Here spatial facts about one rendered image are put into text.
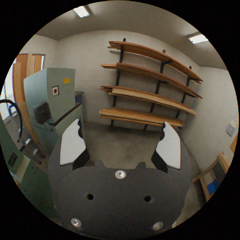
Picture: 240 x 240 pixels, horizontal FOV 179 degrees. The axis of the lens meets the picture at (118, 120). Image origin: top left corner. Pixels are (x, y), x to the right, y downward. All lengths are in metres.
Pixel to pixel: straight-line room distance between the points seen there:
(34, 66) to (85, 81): 1.53
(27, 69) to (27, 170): 1.93
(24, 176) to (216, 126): 3.17
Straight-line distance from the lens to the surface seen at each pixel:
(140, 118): 1.64
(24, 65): 2.29
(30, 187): 0.88
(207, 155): 2.61
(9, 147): 0.80
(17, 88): 2.10
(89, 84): 2.05
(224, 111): 2.52
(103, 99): 1.99
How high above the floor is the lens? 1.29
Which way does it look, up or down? 30 degrees down
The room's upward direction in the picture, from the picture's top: 9 degrees clockwise
